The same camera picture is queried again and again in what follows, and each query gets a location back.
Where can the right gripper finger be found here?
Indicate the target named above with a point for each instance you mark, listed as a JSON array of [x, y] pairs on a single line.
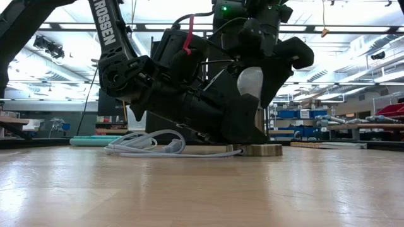
[[281, 66]]

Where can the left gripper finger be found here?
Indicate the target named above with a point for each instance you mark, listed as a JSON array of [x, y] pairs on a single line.
[[224, 86], [241, 123]]

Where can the white lightbulb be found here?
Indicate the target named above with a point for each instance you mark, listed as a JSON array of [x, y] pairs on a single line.
[[251, 82]]

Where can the brass lamp base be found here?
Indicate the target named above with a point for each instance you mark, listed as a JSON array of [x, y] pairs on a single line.
[[262, 150]]

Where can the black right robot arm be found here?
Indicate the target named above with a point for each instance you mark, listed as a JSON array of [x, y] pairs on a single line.
[[233, 12]]

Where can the blue storage bin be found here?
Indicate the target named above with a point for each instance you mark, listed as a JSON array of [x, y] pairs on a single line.
[[287, 114], [318, 113]]

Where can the translucent plastic bin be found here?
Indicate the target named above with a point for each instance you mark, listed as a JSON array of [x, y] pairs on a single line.
[[142, 125]]

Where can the yellow hanging tag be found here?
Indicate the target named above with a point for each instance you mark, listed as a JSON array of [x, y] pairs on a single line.
[[325, 32]]

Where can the black monitor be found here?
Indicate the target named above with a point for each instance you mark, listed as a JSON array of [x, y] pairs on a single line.
[[107, 108]]

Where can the olive green notebook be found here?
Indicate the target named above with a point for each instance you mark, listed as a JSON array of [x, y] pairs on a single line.
[[331, 145]]

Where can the teal flat tray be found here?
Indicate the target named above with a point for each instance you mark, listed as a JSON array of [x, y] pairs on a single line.
[[88, 142]]

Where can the long wooden workbench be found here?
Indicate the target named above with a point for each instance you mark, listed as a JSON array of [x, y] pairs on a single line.
[[378, 126]]

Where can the red storage bin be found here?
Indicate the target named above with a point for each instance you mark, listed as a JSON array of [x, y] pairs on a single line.
[[393, 110]]

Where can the black ceiling device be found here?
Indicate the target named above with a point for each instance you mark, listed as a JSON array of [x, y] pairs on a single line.
[[50, 47]]

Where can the small wooden table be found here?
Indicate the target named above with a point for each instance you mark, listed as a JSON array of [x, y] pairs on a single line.
[[12, 120]]

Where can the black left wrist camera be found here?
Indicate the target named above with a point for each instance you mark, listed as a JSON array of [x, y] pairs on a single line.
[[176, 47]]

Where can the black ceiling camera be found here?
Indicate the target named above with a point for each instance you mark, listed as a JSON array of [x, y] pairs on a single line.
[[377, 55]]

